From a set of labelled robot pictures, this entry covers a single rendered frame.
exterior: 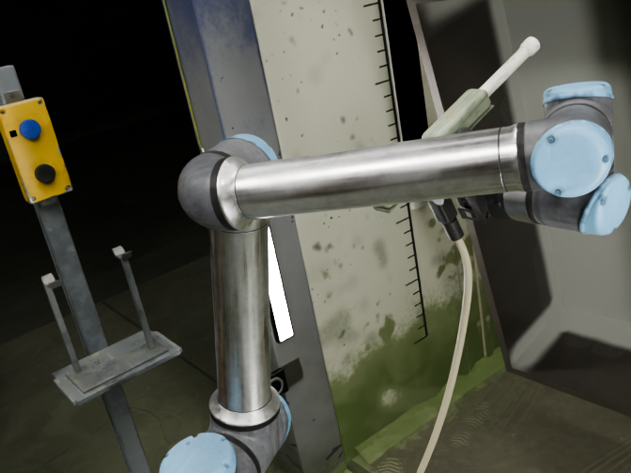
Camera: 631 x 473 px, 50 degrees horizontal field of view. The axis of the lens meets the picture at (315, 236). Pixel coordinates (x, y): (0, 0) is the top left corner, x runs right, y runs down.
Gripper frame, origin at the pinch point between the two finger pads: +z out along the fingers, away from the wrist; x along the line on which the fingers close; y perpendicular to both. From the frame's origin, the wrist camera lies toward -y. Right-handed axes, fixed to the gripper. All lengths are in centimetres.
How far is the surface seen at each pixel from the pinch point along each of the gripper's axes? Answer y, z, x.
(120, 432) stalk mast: 64, 106, -70
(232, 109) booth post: 0, 86, 13
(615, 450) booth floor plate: 155, 18, 35
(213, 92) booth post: -8, 86, 11
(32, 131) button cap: -26, 99, -32
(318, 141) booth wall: 26, 86, 33
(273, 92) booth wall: 4, 86, 28
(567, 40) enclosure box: 20, 19, 73
